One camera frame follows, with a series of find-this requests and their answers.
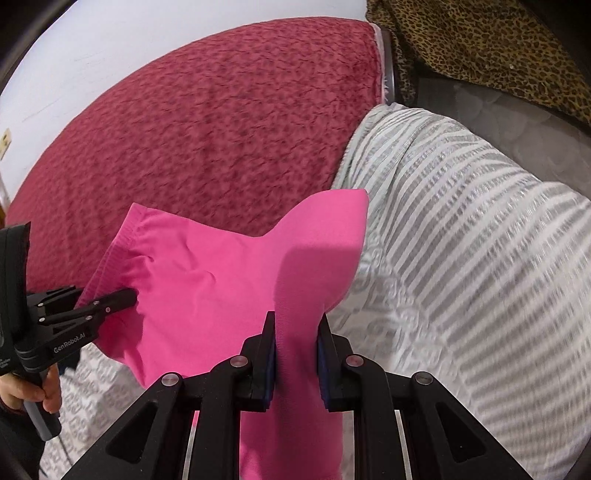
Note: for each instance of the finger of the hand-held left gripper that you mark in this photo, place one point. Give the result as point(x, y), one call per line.
point(115, 300)

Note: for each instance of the person's left hand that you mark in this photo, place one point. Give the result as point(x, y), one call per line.
point(53, 392)

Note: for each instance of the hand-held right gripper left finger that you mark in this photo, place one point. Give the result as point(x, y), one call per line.
point(270, 364)

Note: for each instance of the grey white striped blanket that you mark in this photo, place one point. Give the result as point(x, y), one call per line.
point(461, 258)

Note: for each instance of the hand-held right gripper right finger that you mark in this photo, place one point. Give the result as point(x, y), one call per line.
point(322, 369)

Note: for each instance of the pink pants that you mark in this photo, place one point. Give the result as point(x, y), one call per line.
point(221, 295)

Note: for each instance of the beige wall socket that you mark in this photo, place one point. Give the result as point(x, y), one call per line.
point(4, 141)

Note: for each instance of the quilted mattress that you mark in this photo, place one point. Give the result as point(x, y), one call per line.
point(498, 115)

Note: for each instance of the red textured blanket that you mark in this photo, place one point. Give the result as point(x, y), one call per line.
point(194, 129)

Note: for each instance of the leopard print cloth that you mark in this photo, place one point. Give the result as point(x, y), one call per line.
point(485, 41)

